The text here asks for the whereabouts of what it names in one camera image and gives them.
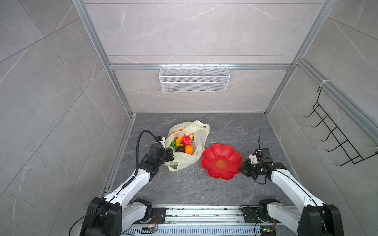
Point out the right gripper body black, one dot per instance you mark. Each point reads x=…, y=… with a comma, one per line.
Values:
x=254, y=169

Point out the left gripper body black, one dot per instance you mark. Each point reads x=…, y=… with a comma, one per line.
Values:
x=163, y=158

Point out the red flower-shaped plastic plate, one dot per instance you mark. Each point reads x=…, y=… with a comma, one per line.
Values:
x=222, y=162

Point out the cream translucent plastic bag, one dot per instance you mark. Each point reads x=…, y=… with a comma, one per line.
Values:
x=199, y=133

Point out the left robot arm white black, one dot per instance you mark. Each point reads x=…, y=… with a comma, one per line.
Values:
x=113, y=214

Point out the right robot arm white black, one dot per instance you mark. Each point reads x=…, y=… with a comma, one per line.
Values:
x=313, y=216

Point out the fake dark brown fruit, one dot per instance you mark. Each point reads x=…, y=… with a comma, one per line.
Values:
x=181, y=148

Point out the fake yellow banana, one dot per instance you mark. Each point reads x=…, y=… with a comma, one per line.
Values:
x=178, y=142

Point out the fake orange fruit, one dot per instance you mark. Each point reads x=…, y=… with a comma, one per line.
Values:
x=189, y=149

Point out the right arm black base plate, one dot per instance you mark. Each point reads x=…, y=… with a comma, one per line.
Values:
x=250, y=214

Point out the aluminium rail frame front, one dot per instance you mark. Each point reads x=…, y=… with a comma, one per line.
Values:
x=203, y=214

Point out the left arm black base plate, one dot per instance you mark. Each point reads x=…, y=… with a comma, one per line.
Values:
x=156, y=214

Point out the white wire mesh basket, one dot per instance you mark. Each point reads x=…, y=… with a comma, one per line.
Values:
x=175, y=79

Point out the black wire hook rack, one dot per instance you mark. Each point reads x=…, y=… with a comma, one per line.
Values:
x=335, y=131

